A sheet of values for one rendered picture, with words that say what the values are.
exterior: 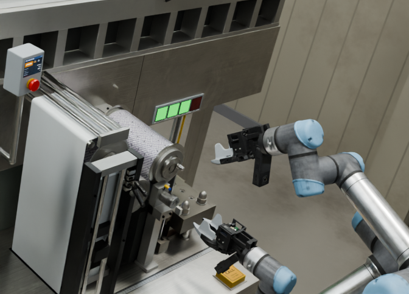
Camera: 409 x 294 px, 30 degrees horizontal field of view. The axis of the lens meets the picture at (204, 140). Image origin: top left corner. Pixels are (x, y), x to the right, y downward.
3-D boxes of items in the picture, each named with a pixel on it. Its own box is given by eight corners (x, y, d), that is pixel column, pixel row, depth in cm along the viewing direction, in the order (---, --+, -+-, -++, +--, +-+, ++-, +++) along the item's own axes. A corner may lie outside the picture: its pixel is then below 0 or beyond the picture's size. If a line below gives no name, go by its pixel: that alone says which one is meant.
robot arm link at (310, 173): (341, 189, 197) (333, 148, 198) (310, 196, 191) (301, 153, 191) (320, 192, 204) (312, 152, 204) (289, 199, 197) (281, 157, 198)
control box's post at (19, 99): (11, 163, 185) (20, 91, 175) (7, 159, 185) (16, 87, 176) (16, 161, 186) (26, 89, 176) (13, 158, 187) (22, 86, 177)
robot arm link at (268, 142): (295, 150, 204) (277, 157, 198) (282, 152, 207) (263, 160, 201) (287, 123, 203) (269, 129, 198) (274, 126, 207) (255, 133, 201)
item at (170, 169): (162, 166, 225) (180, 153, 229) (157, 163, 226) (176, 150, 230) (163, 183, 230) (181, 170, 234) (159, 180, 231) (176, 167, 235)
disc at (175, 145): (145, 192, 229) (154, 151, 222) (144, 191, 229) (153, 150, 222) (179, 178, 239) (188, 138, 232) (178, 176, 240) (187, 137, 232)
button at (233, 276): (230, 288, 243) (232, 283, 242) (215, 276, 246) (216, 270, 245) (244, 280, 248) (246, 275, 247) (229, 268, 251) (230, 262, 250)
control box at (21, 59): (23, 100, 172) (28, 60, 167) (2, 88, 174) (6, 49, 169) (44, 92, 177) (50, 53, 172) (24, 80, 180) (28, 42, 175)
